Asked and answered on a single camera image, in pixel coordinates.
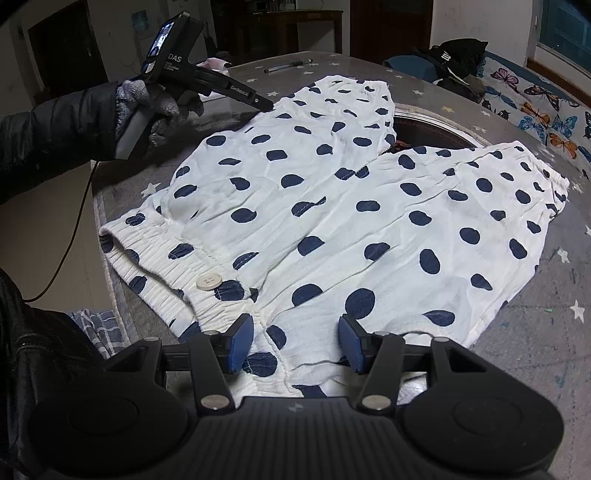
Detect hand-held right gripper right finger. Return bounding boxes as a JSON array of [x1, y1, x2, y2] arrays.
[[338, 314, 490, 414]]

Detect blue checked cloth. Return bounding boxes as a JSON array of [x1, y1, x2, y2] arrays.
[[69, 308, 122, 359]]

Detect person's black jacket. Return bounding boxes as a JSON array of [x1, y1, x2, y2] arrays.
[[0, 268, 116, 467]]

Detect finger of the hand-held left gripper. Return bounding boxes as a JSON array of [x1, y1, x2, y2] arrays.
[[198, 68, 276, 113]]

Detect brown wooden door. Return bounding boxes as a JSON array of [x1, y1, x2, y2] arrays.
[[350, 0, 435, 60]]

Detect black cable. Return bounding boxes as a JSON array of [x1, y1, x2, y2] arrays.
[[25, 159, 98, 301]]

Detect dark cloth bundle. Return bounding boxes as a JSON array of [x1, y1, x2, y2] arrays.
[[435, 74, 486, 103]]

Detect pink and white box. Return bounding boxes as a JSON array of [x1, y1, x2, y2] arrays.
[[196, 58, 232, 77]]

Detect wooden table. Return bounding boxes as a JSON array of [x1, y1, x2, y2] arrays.
[[225, 9, 345, 62]]

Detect black pen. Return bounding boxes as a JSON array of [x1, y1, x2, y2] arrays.
[[264, 58, 315, 74]]

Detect window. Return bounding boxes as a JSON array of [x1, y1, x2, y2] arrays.
[[537, 0, 591, 62]]

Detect white-rimmed dark round basin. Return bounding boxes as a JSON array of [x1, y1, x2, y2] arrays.
[[394, 108, 482, 154]]

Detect grey star-print tablecloth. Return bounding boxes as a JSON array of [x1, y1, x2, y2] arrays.
[[92, 51, 591, 416]]

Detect butterfly printed blanket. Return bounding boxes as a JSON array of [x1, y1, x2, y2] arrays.
[[478, 51, 591, 182]]

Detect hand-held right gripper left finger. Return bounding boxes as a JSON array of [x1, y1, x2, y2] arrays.
[[104, 314, 256, 414]]

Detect blue bed frame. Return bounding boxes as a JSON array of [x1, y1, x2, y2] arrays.
[[382, 55, 439, 85]]

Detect person's left hand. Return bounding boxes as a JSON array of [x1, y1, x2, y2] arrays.
[[115, 79, 205, 145]]

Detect white navy polka dot pants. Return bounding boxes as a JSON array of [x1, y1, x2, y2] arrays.
[[99, 76, 571, 400]]

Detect person's left forearm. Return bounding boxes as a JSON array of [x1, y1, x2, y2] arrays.
[[0, 83, 122, 205]]

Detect black bag with white print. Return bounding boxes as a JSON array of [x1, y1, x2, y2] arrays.
[[416, 39, 489, 77]]

